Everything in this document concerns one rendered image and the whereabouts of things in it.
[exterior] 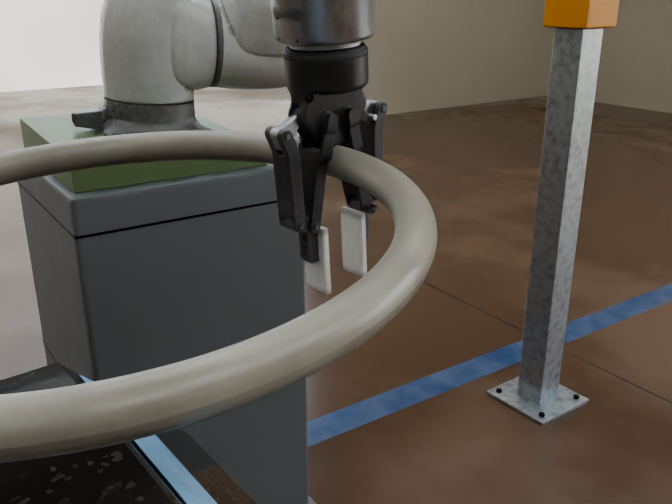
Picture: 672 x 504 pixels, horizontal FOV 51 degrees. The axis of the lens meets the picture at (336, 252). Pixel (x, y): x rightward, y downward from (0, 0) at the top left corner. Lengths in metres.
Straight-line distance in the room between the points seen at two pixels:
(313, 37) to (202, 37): 0.65
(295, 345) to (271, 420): 1.06
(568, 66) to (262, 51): 0.81
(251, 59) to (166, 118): 0.18
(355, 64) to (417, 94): 6.22
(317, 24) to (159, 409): 0.37
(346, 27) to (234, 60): 0.67
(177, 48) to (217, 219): 0.29
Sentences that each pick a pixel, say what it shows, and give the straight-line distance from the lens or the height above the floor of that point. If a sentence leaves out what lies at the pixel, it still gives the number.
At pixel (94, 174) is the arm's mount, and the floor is 0.82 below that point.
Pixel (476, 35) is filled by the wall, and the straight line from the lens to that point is 7.27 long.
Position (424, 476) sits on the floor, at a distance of 1.78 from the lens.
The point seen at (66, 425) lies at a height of 0.91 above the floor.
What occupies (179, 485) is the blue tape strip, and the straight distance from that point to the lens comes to 0.45.
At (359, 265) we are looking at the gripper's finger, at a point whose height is 0.82.
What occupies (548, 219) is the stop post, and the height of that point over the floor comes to 0.54.
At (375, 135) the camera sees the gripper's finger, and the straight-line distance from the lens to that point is 0.69.
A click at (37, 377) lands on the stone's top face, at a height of 0.82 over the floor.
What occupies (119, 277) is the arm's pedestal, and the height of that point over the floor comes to 0.66.
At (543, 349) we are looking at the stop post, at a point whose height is 0.18.
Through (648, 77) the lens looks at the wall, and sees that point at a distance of 7.49.
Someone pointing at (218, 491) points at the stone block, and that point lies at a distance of 0.51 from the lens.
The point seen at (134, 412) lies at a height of 0.91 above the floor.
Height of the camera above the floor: 1.09
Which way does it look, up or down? 20 degrees down
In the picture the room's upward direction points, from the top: straight up
